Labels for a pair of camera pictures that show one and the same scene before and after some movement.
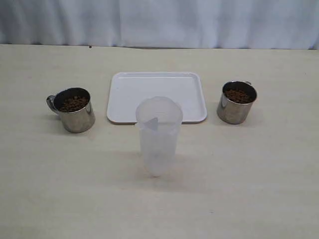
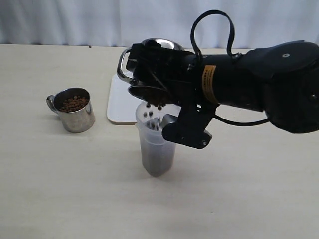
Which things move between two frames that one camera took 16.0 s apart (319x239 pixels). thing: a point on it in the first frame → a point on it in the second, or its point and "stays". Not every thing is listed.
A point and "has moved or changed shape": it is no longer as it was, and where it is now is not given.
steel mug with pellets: [74, 105] stays
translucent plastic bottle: [158, 119] stays
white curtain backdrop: [162, 24] stays
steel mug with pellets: [236, 102] has moved or changed shape
